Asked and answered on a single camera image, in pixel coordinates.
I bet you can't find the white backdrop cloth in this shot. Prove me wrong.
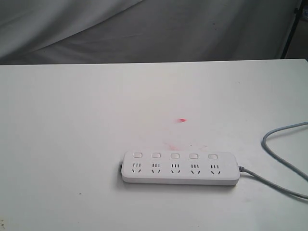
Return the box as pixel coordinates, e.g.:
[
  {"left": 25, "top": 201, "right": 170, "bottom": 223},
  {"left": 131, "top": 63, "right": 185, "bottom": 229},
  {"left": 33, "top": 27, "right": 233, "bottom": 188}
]
[{"left": 0, "top": 0, "right": 302, "bottom": 65}]

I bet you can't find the black backdrop stand pole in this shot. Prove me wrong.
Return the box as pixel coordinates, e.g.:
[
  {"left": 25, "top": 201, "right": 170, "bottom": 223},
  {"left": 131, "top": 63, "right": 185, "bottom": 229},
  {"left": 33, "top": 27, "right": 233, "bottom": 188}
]
[{"left": 280, "top": 0, "right": 305, "bottom": 59}]

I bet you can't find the white five-socket power strip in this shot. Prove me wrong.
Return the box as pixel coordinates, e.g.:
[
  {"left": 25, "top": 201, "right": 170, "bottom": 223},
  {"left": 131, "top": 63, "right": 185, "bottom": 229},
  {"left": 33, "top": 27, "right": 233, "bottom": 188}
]
[{"left": 121, "top": 150, "right": 240, "bottom": 186}]

